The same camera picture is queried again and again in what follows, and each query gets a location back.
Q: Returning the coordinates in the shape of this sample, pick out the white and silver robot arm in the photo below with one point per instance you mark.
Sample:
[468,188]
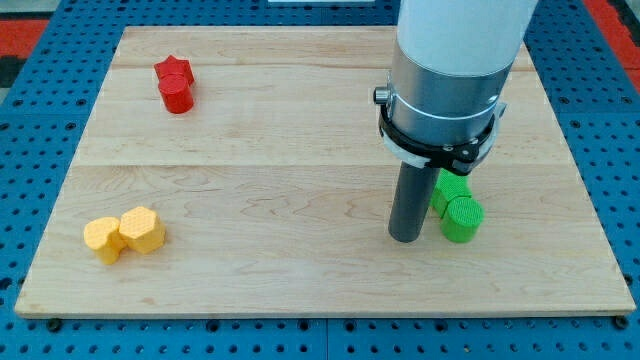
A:
[451,61]

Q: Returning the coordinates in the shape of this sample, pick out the wooden board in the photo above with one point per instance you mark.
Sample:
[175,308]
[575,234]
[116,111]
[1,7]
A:
[275,190]

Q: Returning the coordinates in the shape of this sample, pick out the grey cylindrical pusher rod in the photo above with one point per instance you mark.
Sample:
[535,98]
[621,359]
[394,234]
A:
[412,197]

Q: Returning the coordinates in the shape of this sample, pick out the green cube block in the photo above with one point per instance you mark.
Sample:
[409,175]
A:
[447,188]

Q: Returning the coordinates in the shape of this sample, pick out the green cylinder block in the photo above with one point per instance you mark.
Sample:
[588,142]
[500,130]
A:
[462,219]

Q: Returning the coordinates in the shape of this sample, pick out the red cylinder block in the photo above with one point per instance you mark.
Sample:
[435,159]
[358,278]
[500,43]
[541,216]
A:
[176,93]

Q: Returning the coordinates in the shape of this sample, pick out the yellow hexagon block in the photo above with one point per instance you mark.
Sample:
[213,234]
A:
[142,230]

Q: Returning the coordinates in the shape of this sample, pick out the red star block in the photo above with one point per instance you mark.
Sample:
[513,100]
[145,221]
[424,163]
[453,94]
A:
[174,66]

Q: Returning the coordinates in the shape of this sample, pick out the yellow heart block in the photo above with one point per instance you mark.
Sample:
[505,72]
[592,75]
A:
[102,236]

